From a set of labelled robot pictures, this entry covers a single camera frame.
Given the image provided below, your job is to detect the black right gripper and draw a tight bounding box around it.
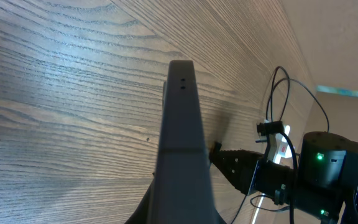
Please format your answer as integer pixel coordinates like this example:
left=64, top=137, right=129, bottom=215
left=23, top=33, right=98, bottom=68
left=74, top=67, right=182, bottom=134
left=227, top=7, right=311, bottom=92
left=209, top=150, right=294, bottom=205

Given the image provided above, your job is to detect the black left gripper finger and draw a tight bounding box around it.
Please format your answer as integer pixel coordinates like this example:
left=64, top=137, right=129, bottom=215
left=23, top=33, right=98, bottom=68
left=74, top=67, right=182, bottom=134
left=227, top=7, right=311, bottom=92
left=125, top=60, right=224, bottom=224

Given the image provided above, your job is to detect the black USB charging cable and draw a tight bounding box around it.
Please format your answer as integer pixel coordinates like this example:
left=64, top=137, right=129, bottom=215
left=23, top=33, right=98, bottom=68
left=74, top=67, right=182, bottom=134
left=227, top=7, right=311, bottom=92
left=208, top=65, right=331, bottom=224

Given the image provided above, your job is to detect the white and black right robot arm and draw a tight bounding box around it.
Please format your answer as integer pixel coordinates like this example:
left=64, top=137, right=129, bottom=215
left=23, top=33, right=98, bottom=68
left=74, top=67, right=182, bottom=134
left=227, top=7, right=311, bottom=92
left=209, top=132, right=358, bottom=223

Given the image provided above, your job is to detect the white power strip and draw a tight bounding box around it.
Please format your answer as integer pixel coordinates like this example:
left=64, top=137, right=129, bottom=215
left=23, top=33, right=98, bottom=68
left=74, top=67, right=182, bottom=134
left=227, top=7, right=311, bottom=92
left=273, top=134, right=292, bottom=164

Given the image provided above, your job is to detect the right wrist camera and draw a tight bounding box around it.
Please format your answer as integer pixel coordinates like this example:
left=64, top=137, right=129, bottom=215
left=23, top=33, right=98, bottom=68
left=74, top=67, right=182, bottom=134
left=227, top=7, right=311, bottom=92
left=255, top=120, right=287, bottom=162

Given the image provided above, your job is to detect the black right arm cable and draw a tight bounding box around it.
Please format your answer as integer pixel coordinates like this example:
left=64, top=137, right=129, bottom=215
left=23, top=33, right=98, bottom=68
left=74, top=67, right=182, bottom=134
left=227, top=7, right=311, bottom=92
left=249, top=132, right=300, bottom=224

